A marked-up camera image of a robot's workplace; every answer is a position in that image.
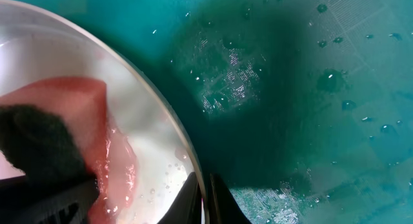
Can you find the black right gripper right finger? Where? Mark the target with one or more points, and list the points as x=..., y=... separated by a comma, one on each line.
x=222, y=206

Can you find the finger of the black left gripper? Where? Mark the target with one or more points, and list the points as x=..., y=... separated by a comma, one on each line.
x=66, y=203

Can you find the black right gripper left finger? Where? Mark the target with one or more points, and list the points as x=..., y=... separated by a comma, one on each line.
x=186, y=208

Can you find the light blue plate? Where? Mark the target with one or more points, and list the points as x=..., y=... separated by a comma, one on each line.
x=153, y=156

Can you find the teal plastic tray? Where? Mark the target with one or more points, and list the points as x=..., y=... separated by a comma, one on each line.
x=304, y=107

